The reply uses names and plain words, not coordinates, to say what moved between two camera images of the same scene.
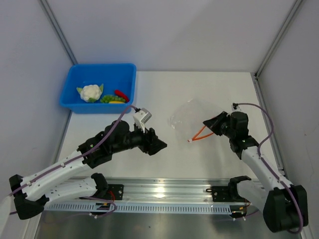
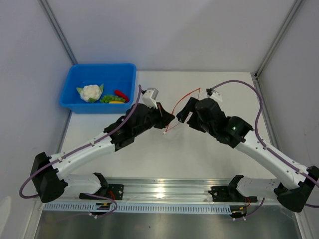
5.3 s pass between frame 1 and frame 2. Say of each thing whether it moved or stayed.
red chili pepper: stayed
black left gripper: moved
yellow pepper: stayed
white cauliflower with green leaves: stayed
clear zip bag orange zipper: moved
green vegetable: stayed
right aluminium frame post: stayed
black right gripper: moved
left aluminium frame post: stayed
